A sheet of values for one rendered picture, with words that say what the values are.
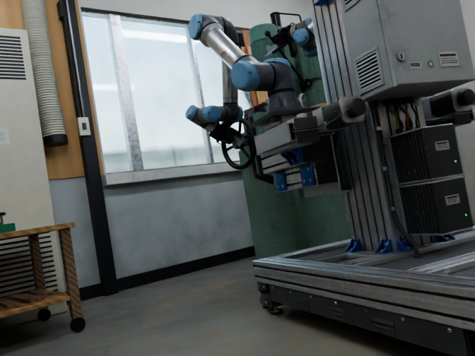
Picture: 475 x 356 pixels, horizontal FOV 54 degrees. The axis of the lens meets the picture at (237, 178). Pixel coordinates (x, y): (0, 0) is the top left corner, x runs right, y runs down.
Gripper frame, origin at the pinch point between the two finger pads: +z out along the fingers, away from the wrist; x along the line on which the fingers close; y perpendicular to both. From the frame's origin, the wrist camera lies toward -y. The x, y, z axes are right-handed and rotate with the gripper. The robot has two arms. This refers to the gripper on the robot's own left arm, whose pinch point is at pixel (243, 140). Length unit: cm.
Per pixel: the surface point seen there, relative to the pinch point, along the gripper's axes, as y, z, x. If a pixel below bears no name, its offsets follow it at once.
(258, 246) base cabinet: 39, 50, -29
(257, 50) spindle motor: -64, 0, -10
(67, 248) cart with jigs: 75, -50, -48
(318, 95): -49, 37, 9
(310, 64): -66, 28, 7
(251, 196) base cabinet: 13.3, 34.9, -28.0
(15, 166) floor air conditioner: 30, -77, -116
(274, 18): -93, 5, -10
